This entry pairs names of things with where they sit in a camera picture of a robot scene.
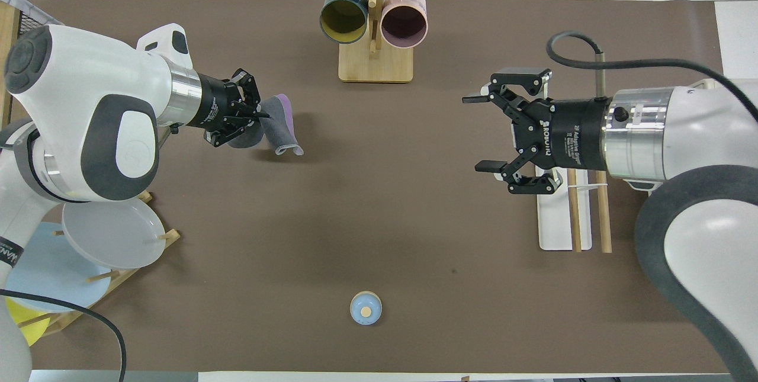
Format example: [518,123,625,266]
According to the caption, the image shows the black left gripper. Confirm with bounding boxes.
[188,69,270,147]

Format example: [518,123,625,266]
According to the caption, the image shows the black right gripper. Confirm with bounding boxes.
[463,70,611,195]

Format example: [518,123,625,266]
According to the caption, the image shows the wooden mug tree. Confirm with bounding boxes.
[317,0,433,84]

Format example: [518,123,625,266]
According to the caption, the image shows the yellow plate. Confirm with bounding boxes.
[6,296,52,347]

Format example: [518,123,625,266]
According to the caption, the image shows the purple and grey towel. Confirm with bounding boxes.
[228,94,304,156]

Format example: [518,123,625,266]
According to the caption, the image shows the wooden plate rack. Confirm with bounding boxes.
[18,190,181,336]

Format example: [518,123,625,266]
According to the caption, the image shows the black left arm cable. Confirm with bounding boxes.
[0,289,127,382]

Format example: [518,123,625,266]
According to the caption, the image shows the dark teal mug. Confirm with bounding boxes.
[320,0,369,45]

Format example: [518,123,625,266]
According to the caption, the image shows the pink mug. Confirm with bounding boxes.
[380,0,429,50]

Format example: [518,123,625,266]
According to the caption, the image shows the white towel rack wooden bars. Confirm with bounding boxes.
[536,168,612,253]

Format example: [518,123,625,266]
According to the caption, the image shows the grey plate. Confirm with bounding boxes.
[62,195,167,270]

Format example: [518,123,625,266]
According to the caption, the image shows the white marble patterned sheet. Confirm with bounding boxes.
[0,0,63,26]

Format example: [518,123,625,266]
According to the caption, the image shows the wooden shelf with wire basket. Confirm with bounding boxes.
[0,2,60,128]

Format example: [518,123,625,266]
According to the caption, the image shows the brown table mat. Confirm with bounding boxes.
[12,0,729,373]

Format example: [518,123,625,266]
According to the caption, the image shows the light blue plate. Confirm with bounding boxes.
[5,222,113,313]

